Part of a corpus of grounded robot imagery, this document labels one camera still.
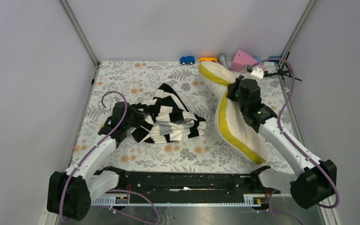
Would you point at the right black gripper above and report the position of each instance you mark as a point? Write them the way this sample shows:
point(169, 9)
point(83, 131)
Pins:
point(231, 87)

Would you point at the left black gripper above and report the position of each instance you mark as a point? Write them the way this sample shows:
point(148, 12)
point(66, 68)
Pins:
point(140, 116)

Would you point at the black white striped pillowcase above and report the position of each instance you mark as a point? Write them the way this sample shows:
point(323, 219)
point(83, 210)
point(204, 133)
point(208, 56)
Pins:
point(168, 120)

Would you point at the yellow white pillow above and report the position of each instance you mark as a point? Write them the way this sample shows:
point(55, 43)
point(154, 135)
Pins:
point(228, 119)

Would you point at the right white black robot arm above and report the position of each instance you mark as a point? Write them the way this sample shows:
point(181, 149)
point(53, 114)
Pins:
point(313, 180)

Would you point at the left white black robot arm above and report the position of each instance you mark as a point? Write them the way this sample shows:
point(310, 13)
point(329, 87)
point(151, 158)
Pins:
point(71, 192)

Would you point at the grey microphone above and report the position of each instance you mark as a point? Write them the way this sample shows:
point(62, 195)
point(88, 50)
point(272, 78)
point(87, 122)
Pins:
point(222, 59)

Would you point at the pink triangular block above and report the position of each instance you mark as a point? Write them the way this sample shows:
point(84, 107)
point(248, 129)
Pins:
point(240, 60)

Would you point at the floral patterned table mat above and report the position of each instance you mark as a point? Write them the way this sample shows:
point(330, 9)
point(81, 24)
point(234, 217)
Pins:
point(137, 81)

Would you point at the orange yellow toy car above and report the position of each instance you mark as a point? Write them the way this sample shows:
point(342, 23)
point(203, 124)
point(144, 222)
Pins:
point(212, 59)

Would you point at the dark blue block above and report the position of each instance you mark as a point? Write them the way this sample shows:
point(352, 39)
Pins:
point(275, 59)

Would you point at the black mini tripod stand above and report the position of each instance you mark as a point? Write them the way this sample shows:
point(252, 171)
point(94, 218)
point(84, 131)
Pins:
point(283, 70)

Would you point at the blue toy car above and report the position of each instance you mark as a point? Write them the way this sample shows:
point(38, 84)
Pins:
point(187, 60)

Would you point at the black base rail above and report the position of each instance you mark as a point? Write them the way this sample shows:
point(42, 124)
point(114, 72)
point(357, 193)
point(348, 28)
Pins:
point(193, 188)

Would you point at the right aluminium frame post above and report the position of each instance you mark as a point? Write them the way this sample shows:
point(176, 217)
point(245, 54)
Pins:
point(298, 27)

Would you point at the aluminium frame post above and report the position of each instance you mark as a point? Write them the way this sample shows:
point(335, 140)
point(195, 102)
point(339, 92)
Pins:
point(298, 27)
point(79, 31)

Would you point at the left aluminium frame post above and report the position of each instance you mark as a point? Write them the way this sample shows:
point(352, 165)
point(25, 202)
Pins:
point(79, 31)

